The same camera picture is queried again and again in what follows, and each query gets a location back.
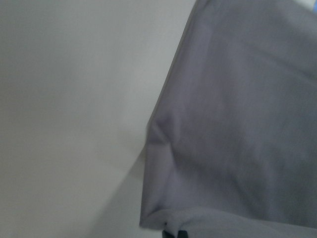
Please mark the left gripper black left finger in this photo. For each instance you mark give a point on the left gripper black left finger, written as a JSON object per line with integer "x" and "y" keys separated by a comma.
{"x": 166, "y": 235}

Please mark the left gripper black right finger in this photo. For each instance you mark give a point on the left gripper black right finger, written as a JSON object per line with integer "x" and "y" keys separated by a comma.
{"x": 182, "y": 234}

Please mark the brown t-shirt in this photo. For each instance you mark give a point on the brown t-shirt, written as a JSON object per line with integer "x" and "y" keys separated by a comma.
{"x": 231, "y": 149}

